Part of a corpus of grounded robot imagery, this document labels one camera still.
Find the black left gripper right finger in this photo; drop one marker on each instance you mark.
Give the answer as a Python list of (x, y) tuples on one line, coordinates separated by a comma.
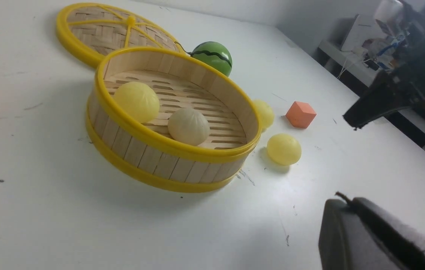
[(400, 89)]

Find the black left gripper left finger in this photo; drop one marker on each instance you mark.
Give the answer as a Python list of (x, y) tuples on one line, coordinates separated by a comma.
[(357, 234)]

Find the yellow bun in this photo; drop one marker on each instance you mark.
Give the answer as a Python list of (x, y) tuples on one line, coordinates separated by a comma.
[(265, 113), (138, 100), (284, 149)]

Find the white bun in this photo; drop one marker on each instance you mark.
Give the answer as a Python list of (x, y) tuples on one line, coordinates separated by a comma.
[(188, 126)]

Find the woven bamboo steamer lid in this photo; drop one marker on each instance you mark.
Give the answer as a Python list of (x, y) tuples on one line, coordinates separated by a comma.
[(90, 31)]

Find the cluttered background desk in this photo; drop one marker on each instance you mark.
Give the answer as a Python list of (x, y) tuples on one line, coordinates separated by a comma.
[(405, 28)]

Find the orange foam cube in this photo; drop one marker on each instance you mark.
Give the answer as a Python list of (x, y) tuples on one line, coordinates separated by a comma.
[(300, 115)]

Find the green watermelon toy ball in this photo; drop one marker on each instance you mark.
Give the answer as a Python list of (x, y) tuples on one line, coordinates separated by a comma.
[(215, 55)]

